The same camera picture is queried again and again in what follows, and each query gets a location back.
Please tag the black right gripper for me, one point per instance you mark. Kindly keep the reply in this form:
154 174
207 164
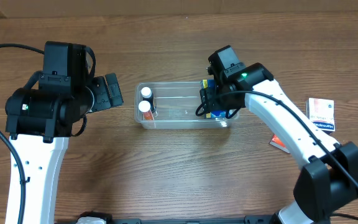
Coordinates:
211 103

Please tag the white Halls box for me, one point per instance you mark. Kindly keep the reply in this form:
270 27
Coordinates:
321 113

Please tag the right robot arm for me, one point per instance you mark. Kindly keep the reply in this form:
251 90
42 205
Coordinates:
328 177

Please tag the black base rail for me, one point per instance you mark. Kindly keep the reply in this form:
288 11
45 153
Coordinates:
98 217

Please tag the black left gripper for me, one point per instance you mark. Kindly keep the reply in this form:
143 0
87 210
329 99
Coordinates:
110 99

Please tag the orange red medicine box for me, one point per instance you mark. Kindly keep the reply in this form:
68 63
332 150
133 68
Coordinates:
276 142

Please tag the black bottle white cap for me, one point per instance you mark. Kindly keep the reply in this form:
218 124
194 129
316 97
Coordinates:
147 94

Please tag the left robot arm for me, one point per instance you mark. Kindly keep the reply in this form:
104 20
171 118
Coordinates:
40 122

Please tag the clear plastic container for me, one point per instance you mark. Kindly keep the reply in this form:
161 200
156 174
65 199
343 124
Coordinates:
176 104

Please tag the blue VapoDrops box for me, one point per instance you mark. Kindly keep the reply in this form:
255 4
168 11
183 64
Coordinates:
207 93

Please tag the orange tube white cap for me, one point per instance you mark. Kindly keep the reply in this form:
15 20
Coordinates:
145 108

